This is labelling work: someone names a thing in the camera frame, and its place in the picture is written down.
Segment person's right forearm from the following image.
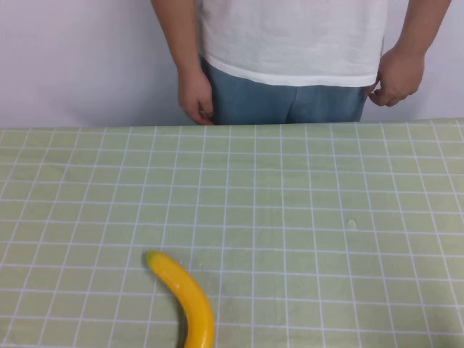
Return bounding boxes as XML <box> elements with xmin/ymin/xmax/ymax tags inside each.
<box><xmin>150</xmin><ymin>0</ymin><xmax>204</xmax><ymax>73</ymax></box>

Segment green checked tablecloth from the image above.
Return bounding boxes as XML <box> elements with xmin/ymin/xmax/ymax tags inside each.
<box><xmin>0</xmin><ymin>117</ymin><xmax>464</xmax><ymax>348</ymax></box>

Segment person's left forearm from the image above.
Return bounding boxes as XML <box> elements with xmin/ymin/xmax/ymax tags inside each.
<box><xmin>380</xmin><ymin>0</ymin><xmax>445</xmax><ymax>59</ymax></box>

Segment person's left hand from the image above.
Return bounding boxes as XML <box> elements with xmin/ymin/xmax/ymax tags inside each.
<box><xmin>368</xmin><ymin>46</ymin><xmax>426</xmax><ymax>108</ymax></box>

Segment blue trousers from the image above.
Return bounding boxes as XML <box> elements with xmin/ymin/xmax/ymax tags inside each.
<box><xmin>199</xmin><ymin>54</ymin><xmax>369</xmax><ymax>126</ymax></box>

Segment white t-shirt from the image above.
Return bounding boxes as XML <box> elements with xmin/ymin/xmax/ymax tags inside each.
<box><xmin>194</xmin><ymin>0</ymin><xmax>387</xmax><ymax>88</ymax></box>

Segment yellow plastic banana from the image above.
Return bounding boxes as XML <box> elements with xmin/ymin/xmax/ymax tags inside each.
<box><xmin>145</xmin><ymin>250</ymin><xmax>215</xmax><ymax>348</ymax></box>

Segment person's right hand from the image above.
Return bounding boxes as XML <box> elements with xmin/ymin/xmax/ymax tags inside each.
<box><xmin>177</xmin><ymin>67</ymin><xmax>215</xmax><ymax>126</ymax></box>

